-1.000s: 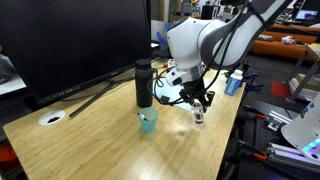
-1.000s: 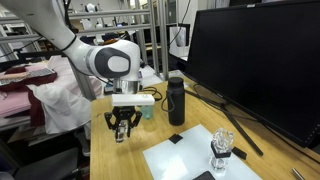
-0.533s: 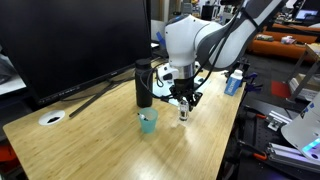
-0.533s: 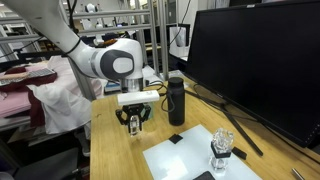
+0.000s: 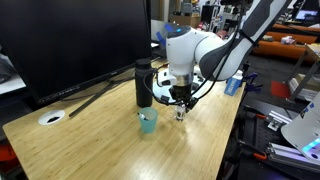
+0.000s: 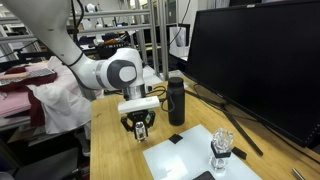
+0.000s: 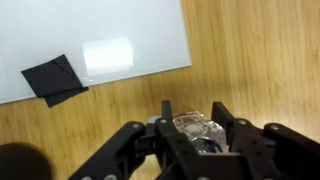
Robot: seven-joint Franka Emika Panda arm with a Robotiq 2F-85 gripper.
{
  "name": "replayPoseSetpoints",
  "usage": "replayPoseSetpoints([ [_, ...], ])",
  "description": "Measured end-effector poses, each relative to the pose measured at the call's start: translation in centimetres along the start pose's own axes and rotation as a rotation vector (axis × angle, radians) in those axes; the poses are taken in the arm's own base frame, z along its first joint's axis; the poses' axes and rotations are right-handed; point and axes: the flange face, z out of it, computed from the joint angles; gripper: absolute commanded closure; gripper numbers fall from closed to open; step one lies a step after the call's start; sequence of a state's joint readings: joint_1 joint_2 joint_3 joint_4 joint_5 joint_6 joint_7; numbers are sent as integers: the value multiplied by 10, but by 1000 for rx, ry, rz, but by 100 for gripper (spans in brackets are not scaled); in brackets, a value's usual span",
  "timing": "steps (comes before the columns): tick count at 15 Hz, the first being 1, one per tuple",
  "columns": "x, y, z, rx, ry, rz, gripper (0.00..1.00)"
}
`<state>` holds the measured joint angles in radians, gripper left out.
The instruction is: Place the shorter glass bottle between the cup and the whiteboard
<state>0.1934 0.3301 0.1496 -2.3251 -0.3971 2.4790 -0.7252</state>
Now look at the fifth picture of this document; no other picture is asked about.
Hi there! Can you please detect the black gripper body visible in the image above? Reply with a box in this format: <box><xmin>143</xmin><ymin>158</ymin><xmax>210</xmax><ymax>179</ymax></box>
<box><xmin>169</xmin><ymin>83</ymin><xmax>198</xmax><ymax>105</ymax></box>

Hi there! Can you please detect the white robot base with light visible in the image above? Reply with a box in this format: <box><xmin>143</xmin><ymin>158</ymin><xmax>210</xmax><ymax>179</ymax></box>
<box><xmin>280</xmin><ymin>99</ymin><xmax>320</xmax><ymax>166</ymax></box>

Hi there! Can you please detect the teal plastic cup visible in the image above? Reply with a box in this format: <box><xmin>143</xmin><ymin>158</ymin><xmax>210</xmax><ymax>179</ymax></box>
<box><xmin>138</xmin><ymin>106</ymin><xmax>159</xmax><ymax>134</ymax></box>

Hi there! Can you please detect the tall black bottle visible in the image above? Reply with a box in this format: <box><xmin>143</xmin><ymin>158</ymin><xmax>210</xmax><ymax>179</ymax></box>
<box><xmin>134</xmin><ymin>58</ymin><xmax>155</xmax><ymax>109</ymax></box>

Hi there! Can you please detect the marker with white label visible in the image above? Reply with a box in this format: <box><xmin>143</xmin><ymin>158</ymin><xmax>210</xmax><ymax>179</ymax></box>
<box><xmin>137</xmin><ymin>112</ymin><xmax>150</xmax><ymax>122</ymax></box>

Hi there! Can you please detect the blue cardboard box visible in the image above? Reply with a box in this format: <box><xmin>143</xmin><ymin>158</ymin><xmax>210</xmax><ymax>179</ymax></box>
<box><xmin>224</xmin><ymin>74</ymin><xmax>244</xmax><ymax>97</ymax></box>

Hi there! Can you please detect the blue spring clamp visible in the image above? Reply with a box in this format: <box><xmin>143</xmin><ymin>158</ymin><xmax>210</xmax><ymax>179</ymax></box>
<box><xmin>245</xmin><ymin>82</ymin><xmax>264</xmax><ymax>95</ymax></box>
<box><xmin>244</xmin><ymin>72</ymin><xmax>260</xmax><ymax>83</ymax></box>

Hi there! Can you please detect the brown cardboard box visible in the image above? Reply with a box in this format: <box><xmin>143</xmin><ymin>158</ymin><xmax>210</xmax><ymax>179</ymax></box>
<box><xmin>172</xmin><ymin>14</ymin><xmax>202</xmax><ymax>30</ymax></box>

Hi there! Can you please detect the black monitor stand foot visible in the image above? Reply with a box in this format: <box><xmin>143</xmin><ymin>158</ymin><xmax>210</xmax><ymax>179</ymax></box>
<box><xmin>68</xmin><ymin>77</ymin><xmax>135</xmax><ymax>119</ymax></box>

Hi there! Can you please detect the short aluminium extrusion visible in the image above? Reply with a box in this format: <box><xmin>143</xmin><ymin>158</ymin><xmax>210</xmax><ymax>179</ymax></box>
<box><xmin>266</xmin><ymin>109</ymin><xmax>292</xmax><ymax>132</ymax></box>

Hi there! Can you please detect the red floor mat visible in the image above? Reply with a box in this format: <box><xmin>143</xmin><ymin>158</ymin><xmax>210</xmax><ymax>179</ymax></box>
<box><xmin>270</xmin><ymin>80</ymin><xmax>291</xmax><ymax>100</ymax></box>

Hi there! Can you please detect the long aluminium extrusion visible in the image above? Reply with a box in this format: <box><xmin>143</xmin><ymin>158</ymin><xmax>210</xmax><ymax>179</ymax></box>
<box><xmin>266</xmin><ymin>142</ymin><xmax>320</xmax><ymax>174</ymax></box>

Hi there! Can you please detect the orange sofa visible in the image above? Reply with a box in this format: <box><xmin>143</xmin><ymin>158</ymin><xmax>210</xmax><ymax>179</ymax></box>
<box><xmin>253</xmin><ymin>22</ymin><xmax>320</xmax><ymax>63</ymax></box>

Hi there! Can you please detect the large black monitor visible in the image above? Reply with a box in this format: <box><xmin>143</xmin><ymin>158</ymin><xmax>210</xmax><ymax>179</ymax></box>
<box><xmin>0</xmin><ymin>0</ymin><xmax>154</xmax><ymax>106</ymax></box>

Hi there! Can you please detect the wooden side table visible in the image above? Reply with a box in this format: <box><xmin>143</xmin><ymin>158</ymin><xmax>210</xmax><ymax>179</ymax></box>
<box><xmin>289</xmin><ymin>43</ymin><xmax>320</xmax><ymax>102</ymax></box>

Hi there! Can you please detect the red handled clamp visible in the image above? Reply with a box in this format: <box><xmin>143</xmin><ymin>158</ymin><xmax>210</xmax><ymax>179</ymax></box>
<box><xmin>237</xmin><ymin>140</ymin><xmax>268</xmax><ymax>162</ymax></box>
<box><xmin>244</xmin><ymin>105</ymin><xmax>268</xmax><ymax>120</ymax></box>

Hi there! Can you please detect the white cable grommet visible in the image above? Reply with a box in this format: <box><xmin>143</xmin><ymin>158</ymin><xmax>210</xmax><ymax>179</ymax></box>
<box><xmin>37</xmin><ymin>109</ymin><xmax>66</xmax><ymax>126</ymax></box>

